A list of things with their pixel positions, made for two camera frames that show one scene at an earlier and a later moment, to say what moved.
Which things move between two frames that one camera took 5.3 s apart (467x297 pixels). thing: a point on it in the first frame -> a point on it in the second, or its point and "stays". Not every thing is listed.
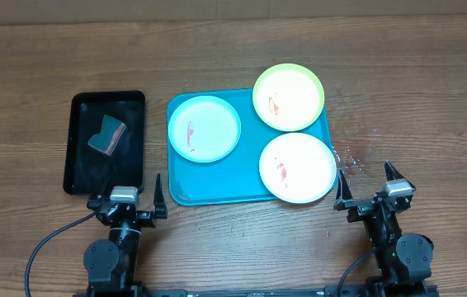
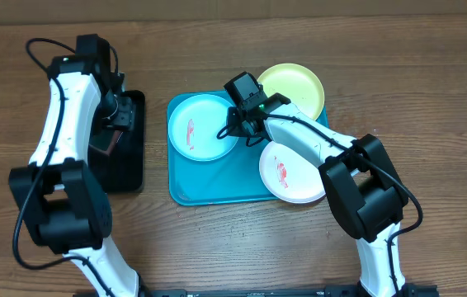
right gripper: (363, 207) -> (236, 118)
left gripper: (146, 219) -> (125, 118)
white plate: (298, 167) stays
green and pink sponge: (110, 133) stays
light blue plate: (205, 129) stays
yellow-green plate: (288, 96) stays
